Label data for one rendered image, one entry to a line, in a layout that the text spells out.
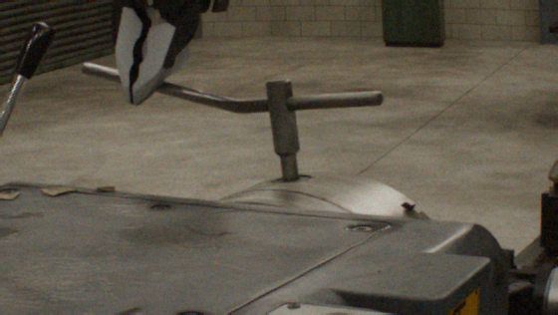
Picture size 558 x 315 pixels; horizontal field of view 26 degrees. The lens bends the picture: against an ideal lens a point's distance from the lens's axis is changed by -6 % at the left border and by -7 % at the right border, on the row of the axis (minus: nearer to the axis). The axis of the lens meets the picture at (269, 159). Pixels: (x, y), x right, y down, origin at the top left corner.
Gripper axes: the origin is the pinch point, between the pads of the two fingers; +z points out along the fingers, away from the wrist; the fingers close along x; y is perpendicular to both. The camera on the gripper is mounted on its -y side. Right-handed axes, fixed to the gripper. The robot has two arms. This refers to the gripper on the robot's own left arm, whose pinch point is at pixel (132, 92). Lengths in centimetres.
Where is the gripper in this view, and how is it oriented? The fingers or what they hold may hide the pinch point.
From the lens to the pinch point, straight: 115.5
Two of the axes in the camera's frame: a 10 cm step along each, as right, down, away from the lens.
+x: -8.3, -3.9, 4.0
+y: 4.9, -1.8, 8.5
